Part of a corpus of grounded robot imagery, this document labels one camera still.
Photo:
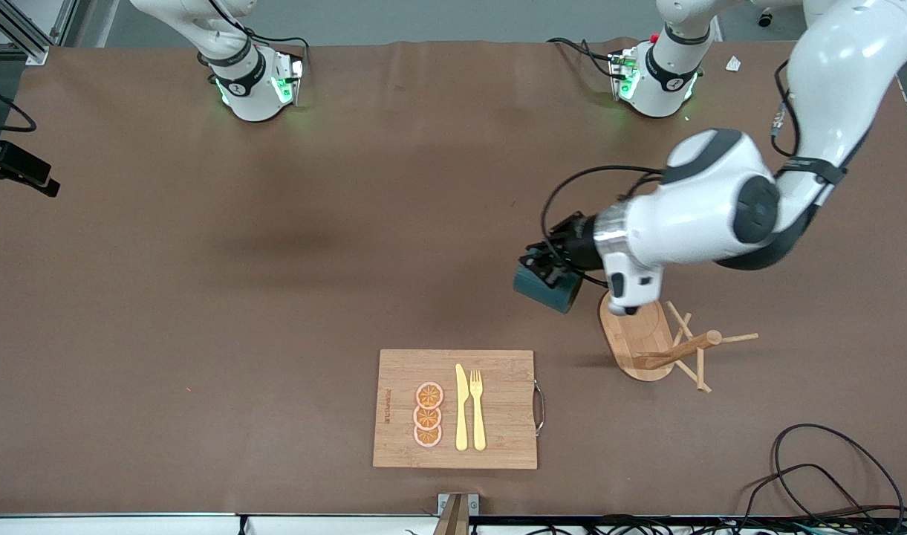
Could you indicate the yellow plastic knife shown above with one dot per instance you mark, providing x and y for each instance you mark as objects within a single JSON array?
[{"x": 462, "y": 416}]

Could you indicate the yellow plastic fork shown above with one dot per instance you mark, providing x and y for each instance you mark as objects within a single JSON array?
[{"x": 478, "y": 423}]

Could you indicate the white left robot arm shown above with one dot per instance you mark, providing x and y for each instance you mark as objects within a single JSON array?
[{"x": 720, "y": 215}]

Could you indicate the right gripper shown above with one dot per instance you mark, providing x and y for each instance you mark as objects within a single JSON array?
[{"x": 7, "y": 164}]

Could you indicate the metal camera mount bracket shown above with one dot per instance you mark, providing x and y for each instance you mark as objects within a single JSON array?
[{"x": 457, "y": 509}]

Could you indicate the black chair caster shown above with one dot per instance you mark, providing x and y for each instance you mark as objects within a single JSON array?
[{"x": 765, "y": 16}]

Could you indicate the white paper scrap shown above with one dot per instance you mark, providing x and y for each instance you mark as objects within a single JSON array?
[{"x": 733, "y": 64}]

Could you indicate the bamboo cutting board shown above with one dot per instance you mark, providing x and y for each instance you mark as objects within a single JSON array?
[{"x": 505, "y": 401}]

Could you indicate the wooden cup rack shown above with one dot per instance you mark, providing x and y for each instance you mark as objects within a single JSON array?
[{"x": 631, "y": 342}]

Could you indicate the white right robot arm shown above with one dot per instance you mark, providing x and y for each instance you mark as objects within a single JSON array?
[{"x": 249, "y": 96}]

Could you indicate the dark green cup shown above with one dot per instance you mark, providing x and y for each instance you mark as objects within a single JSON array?
[{"x": 546, "y": 297}]

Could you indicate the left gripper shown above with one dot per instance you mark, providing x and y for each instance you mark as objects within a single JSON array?
[{"x": 581, "y": 247}]

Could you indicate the orange slice toy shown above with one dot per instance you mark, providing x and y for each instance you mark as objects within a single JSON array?
[
  {"x": 427, "y": 417},
  {"x": 429, "y": 395}
]

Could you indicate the aluminium frame profile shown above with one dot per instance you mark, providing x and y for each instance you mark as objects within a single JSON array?
[{"x": 41, "y": 44}]

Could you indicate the brown table cover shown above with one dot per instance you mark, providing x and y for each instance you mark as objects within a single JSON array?
[{"x": 275, "y": 334}]

